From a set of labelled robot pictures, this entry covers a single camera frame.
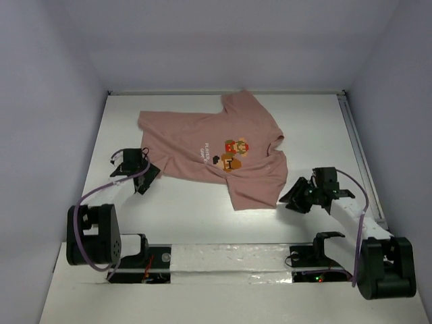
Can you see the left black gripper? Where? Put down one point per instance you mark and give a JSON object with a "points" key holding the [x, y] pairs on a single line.
{"points": [[151, 173]]}

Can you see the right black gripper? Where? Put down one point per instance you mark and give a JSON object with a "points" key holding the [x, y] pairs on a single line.
{"points": [[295, 194]]}

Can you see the pink printed t-shirt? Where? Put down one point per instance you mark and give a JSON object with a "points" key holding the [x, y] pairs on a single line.
{"points": [[237, 147]]}

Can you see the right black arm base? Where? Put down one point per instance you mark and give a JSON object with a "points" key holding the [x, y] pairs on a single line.
{"points": [[310, 263]]}

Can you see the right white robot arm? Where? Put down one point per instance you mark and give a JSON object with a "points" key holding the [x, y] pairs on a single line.
{"points": [[379, 264]]}

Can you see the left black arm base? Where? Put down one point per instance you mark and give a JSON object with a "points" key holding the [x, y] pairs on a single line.
{"points": [[150, 268]]}

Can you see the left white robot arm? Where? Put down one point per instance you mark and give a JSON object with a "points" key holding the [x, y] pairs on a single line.
{"points": [[93, 235]]}

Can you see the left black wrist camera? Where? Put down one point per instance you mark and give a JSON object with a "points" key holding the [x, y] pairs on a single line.
{"points": [[132, 159]]}

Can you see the aluminium rail right edge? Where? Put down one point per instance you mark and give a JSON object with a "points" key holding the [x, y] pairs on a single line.
{"points": [[375, 205]]}

